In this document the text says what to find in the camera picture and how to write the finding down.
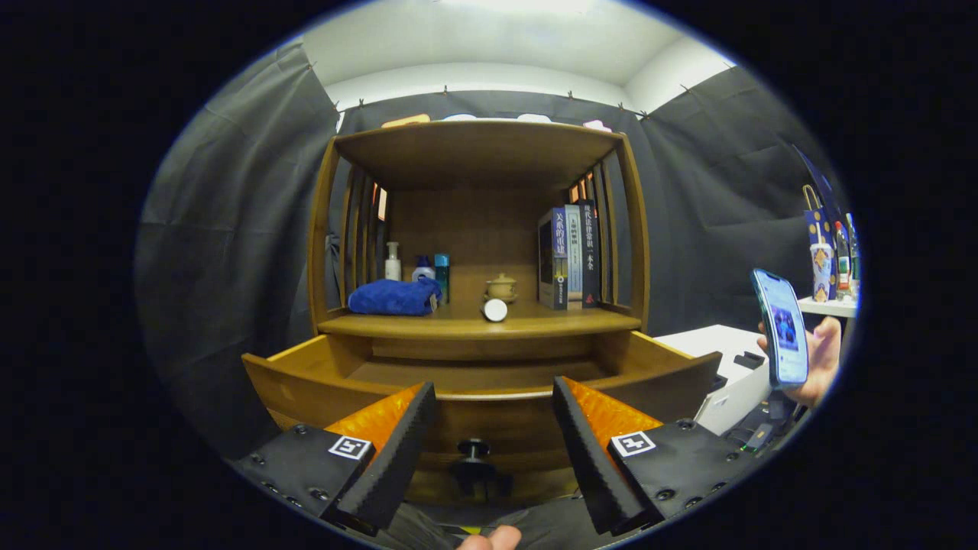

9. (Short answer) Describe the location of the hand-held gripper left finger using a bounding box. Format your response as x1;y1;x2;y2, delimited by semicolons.
229;382;438;538

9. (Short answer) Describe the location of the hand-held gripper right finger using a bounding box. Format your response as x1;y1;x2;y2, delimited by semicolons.
552;375;761;537

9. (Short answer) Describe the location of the wooden drawer with black knob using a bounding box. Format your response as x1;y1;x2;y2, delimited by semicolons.
241;330;723;497

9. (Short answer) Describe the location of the wooden countertop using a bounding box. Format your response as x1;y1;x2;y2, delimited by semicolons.
317;299;643;341

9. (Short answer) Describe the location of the wooden cabinet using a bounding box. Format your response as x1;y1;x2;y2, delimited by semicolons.
307;118;652;505

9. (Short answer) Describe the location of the blue folded towel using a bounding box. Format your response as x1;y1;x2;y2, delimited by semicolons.
348;278;443;317

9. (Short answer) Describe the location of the white desk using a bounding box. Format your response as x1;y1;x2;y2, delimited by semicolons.
653;325;772;436

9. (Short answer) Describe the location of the black electronic device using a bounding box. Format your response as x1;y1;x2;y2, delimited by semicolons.
722;393;803;455

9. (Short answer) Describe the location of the beige lidded teacup with saucer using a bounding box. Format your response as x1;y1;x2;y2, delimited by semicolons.
484;273;519;304

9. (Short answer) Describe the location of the book with pale spine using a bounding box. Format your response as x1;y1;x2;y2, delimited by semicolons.
564;203;584;309

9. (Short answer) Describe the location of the book with blue spine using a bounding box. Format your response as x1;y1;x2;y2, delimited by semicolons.
537;206;570;311

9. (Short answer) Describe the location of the book with black spine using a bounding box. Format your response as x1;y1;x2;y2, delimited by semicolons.
578;199;602;309

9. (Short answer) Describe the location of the smartphone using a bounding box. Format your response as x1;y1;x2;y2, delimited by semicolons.
750;268;810;390

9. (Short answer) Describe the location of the white shelf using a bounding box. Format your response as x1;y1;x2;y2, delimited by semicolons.
796;296;860;319

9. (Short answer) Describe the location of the patterned drink cup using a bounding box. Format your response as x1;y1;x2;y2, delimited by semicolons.
810;223;837;303

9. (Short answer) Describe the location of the bottle with green label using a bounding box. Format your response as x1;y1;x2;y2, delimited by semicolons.
834;222;853;300

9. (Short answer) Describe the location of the blue patterned paper bag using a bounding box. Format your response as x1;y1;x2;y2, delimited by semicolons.
791;145;841;253

